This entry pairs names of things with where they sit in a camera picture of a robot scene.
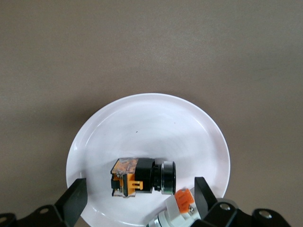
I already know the pink round plate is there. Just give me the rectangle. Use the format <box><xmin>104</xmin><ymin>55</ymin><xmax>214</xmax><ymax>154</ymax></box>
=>
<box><xmin>65</xmin><ymin>92</ymin><xmax>232</xmax><ymax>225</ymax></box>

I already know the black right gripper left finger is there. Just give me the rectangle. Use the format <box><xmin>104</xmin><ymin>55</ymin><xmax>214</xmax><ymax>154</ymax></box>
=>
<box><xmin>0</xmin><ymin>177</ymin><xmax>88</xmax><ymax>227</ymax></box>

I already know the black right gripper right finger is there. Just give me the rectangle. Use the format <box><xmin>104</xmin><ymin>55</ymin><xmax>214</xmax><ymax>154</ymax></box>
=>
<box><xmin>189</xmin><ymin>176</ymin><xmax>291</xmax><ymax>227</ymax></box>

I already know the orange black push-button switch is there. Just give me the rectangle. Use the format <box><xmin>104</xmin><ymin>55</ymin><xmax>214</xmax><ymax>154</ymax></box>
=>
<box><xmin>110</xmin><ymin>157</ymin><xmax>177</xmax><ymax>198</ymax></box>

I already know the small white green item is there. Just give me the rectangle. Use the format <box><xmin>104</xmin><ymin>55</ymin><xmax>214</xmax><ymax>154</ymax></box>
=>
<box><xmin>145</xmin><ymin>187</ymin><xmax>202</xmax><ymax>227</ymax></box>

